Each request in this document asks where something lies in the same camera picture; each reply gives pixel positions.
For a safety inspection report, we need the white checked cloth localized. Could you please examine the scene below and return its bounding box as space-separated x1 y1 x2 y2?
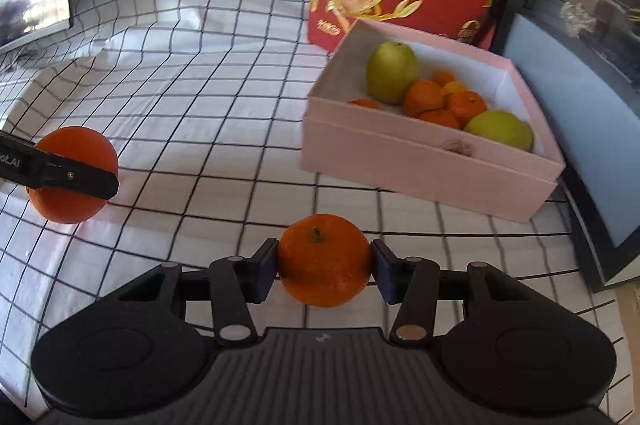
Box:
0 0 631 425

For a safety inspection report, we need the black computer case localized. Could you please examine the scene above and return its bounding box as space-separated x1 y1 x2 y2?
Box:
492 0 640 291

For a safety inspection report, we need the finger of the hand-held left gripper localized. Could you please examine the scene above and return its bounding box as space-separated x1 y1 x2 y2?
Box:
22 142 120 201

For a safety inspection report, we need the large smooth orange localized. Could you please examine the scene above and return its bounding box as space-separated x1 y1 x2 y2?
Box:
25 126 120 225

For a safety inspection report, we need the large bumpy mandarin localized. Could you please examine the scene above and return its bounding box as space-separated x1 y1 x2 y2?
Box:
277 214 372 308

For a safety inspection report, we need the pink box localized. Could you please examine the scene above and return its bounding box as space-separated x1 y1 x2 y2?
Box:
300 19 566 223

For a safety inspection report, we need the mandarin with green stem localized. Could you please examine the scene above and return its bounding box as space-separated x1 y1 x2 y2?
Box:
446 90 488 128

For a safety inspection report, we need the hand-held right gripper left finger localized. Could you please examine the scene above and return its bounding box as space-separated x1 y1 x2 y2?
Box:
112 238 279 346

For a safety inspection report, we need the orange tangerine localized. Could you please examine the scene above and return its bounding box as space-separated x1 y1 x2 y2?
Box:
403 80 446 117
419 108 462 129

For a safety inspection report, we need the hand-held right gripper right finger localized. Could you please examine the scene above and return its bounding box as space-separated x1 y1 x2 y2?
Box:
371 239 538 346

